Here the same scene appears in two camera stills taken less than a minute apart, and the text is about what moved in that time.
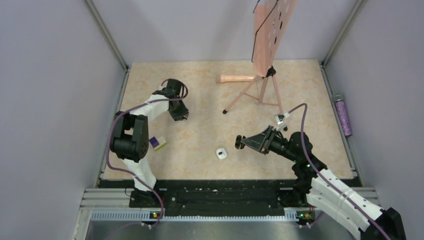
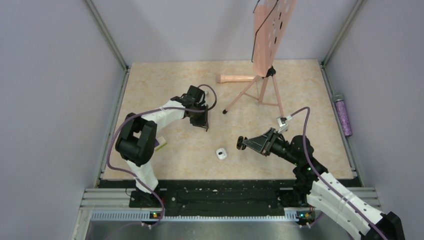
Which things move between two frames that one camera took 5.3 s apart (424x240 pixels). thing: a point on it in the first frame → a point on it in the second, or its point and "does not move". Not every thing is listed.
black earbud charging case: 238,144 does not move
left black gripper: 183,111 → 202,122
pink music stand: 271,19 does not move
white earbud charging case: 221,153 does not move
